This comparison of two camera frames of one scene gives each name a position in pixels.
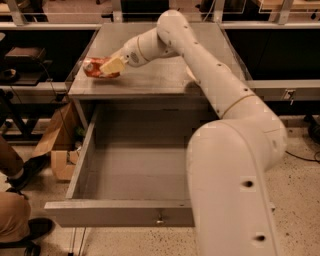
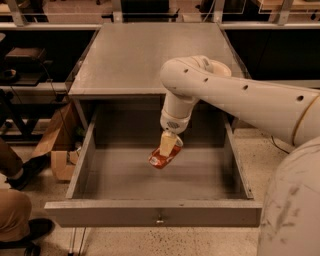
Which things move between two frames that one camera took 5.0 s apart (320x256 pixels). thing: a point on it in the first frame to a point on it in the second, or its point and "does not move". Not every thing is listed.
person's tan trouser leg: [15, 213] does not move
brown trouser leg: [10, 163] does not move
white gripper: [130, 55] to [172, 124]
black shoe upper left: [31, 167] does not move
